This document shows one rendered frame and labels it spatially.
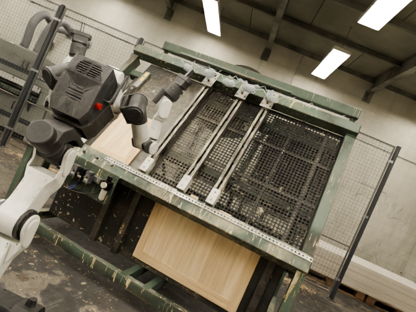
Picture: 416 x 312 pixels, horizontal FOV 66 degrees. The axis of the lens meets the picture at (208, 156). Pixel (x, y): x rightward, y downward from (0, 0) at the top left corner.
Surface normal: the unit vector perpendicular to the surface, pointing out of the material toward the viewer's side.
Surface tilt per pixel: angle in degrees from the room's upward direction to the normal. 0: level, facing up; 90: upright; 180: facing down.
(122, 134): 58
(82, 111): 82
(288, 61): 90
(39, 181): 65
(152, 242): 90
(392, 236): 90
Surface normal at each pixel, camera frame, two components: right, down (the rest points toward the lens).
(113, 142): 0.00, -0.57
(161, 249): -0.25, -0.10
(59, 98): -0.01, -0.15
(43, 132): 0.09, -0.38
